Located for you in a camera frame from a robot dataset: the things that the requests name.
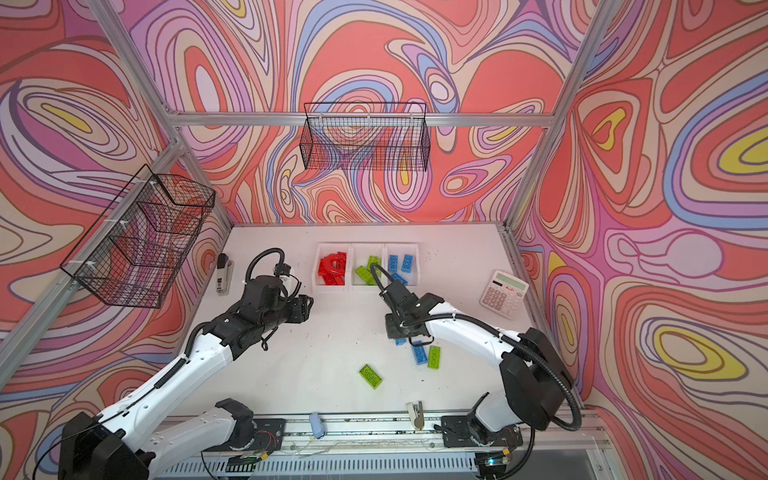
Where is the green lego brick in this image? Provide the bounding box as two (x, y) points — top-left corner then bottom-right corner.
(355, 266), (376, 286)
(359, 364), (383, 389)
(367, 256), (381, 270)
(427, 345), (441, 370)

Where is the white pink calculator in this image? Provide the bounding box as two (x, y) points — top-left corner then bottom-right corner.
(479, 270), (529, 320)

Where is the white black remote device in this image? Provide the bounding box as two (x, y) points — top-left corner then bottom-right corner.
(215, 253), (234, 296)

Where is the black wire basket back wall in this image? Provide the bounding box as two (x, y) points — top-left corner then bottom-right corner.
(299, 101), (431, 172)

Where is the blue lego brick top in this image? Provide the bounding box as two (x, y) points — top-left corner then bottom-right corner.
(387, 254), (399, 274)

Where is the red arch lego piece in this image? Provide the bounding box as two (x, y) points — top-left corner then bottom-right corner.
(317, 252), (347, 280)

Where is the red lego brick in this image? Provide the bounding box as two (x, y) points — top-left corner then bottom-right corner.
(323, 275), (345, 286)

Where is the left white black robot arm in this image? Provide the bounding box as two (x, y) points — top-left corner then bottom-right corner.
(57, 247), (314, 479)

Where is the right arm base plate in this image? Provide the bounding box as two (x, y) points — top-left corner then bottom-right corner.
(433, 415), (524, 450)

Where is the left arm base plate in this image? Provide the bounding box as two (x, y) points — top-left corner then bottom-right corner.
(205, 417), (287, 453)

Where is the black wire basket wall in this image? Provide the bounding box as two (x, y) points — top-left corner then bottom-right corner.
(60, 166), (216, 309)
(299, 101), (431, 172)

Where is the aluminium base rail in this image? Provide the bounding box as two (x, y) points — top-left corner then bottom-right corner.
(116, 410), (607, 463)

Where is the light blue cylinder on rail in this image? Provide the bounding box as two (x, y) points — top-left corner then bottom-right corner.
(309, 412), (327, 439)

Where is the beige clip on rail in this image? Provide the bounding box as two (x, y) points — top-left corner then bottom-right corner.
(406, 401), (425, 431)

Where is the white three-compartment bin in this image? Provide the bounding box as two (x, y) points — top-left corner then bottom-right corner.
(312, 242), (421, 293)

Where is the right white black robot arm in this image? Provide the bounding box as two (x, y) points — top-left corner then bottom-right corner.
(369, 263), (582, 446)

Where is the black wire basket left wall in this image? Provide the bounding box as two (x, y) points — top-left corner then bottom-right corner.
(60, 166), (216, 309)

